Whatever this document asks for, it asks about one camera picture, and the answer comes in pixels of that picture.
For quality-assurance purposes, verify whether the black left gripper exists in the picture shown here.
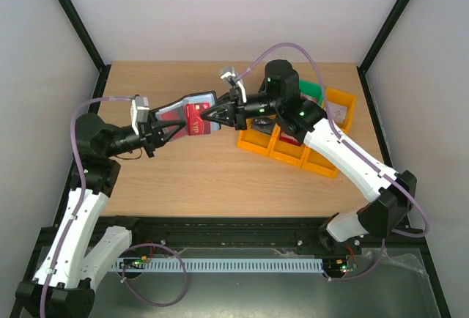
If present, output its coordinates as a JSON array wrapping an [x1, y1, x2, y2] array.
[[104, 114, 186, 158]]

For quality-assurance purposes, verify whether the black leather card holder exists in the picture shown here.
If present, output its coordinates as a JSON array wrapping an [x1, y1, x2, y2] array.
[[150, 91, 221, 141]]

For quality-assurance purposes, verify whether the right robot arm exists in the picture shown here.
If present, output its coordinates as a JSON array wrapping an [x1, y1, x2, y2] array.
[[201, 59, 417, 254]]

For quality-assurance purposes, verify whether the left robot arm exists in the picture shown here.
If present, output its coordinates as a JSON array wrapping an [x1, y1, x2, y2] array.
[[15, 113, 185, 317]]

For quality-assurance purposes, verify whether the red card in holder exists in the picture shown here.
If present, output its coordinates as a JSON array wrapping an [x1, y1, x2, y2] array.
[[160, 106, 188, 140]]

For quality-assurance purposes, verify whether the black VIP card stack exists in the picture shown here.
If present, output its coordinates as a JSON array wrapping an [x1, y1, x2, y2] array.
[[251, 117, 276, 135]]

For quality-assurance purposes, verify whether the red VIP card stack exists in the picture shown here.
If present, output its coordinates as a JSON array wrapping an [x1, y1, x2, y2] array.
[[278, 131, 302, 146]]

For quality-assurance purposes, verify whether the white red circle card stack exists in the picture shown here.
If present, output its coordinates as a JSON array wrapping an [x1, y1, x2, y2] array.
[[304, 95, 319, 104]]

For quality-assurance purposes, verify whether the white pink card stack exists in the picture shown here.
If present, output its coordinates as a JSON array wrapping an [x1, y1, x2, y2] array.
[[325, 102, 348, 126]]

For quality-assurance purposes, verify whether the yellow bin front left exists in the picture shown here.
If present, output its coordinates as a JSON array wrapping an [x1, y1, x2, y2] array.
[[237, 118, 273, 156]]

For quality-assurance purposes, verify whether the yellow bin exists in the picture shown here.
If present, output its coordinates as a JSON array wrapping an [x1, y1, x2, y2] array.
[[237, 118, 273, 156], [300, 147, 339, 179], [268, 125, 306, 167], [326, 87, 357, 133]]

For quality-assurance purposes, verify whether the yellow bin front middle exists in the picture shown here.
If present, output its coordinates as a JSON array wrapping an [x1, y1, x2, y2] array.
[[268, 125, 306, 167]]

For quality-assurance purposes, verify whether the green bin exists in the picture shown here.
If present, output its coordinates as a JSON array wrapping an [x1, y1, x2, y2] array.
[[299, 79, 323, 107]]

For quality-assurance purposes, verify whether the yellow bin front right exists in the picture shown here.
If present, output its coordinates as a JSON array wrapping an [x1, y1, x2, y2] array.
[[300, 147, 339, 179]]

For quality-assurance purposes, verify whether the yellow bin back right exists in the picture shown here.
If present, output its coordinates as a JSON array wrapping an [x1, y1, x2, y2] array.
[[326, 87, 357, 133]]

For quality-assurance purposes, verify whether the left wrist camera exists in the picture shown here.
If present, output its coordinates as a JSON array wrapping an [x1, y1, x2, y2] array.
[[130, 95, 149, 136]]

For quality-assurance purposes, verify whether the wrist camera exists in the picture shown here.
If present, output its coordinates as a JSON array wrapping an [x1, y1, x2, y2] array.
[[220, 66, 245, 95], [130, 95, 149, 136]]

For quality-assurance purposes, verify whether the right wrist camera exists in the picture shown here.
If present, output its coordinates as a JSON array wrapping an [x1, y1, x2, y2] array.
[[220, 66, 245, 95]]

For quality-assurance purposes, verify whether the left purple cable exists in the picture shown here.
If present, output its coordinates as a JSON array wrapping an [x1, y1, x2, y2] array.
[[37, 95, 135, 318]]

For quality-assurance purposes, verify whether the purple cable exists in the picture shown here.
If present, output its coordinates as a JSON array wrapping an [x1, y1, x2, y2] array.
[[237, 42, 429, 284], [37, 95, 135, 318]]

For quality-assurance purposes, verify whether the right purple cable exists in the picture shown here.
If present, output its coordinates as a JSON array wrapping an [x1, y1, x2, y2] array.
[[237, 42, 429, 284]]

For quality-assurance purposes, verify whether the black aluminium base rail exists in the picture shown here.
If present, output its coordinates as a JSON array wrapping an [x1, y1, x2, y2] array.
[[87, 216, 426, 256]]

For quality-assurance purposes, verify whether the slotted cable duct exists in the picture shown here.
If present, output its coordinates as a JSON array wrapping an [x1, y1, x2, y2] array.
[[128, 258, 323, 273]]

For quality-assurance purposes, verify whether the left frame post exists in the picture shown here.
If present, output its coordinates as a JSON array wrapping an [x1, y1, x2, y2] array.
[[38, 0, 111, 73]]

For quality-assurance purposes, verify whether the frame post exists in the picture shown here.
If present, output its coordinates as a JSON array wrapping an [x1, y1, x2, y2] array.
[[38, 0, 111, 73], [358, 0, 431, 70]]

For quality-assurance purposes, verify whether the right frame post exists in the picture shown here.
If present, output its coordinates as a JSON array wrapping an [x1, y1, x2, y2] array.
[[358, 0, 431, 70]]

